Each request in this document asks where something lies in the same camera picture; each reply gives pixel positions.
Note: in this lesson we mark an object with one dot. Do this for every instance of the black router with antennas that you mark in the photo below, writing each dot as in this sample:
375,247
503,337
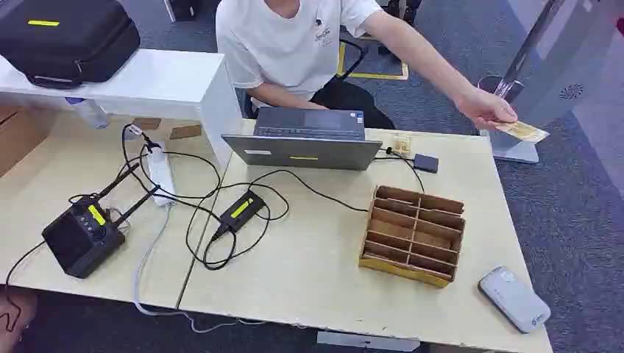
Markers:
80,241

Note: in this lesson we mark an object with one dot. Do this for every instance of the grey laptop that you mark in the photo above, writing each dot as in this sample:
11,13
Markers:
302,153

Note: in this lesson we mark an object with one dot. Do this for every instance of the black hard carry case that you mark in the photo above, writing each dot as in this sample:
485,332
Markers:
73,44

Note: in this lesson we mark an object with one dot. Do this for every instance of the white plug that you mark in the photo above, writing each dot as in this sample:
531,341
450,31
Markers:
132,132

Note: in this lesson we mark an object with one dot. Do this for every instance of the white side table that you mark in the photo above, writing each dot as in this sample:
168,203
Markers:
146,80

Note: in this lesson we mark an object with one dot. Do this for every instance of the person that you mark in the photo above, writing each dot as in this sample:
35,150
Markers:
283,44

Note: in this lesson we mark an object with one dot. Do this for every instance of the grey kiosk stand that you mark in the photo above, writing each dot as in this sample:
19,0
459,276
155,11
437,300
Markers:
551,73

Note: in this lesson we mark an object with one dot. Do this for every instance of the grey desk foot bar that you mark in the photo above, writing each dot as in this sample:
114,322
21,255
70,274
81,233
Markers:
365,341

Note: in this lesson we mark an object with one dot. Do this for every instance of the white grey handheld device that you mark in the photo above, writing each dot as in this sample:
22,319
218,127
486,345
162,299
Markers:
514,299

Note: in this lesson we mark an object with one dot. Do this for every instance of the white power strip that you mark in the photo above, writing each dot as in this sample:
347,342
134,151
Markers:
160,173

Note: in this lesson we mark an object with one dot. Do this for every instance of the clear plastic water bottle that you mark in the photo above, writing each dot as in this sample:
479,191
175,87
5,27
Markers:
90,114

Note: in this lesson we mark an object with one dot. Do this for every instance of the brown cardboard piece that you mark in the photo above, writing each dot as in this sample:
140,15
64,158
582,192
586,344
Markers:
146,123
185,132

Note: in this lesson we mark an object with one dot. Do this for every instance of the stack of cards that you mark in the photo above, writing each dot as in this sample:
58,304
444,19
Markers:
402,144

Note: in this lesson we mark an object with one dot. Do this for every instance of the brown cardboard box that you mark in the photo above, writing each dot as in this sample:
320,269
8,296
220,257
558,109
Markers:
17,139

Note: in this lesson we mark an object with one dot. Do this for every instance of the wooden card box with slots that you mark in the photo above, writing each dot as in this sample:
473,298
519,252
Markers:
412,239

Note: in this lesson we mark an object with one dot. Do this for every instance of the yellow floor tape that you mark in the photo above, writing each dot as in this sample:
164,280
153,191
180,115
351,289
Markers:
380,76

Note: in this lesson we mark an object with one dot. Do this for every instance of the chrome stanchion post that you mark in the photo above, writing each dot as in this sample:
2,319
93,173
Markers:
504,85

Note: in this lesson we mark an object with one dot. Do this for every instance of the black power adapter yellow label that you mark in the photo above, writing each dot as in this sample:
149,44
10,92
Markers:
239,212

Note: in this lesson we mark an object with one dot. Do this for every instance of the person's left hand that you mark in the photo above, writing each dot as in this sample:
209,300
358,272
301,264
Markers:
482,107

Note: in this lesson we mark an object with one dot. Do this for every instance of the small black hub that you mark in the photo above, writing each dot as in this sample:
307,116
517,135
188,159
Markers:
426,163

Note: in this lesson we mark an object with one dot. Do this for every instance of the black robot legs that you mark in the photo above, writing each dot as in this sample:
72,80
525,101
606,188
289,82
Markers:
412,12

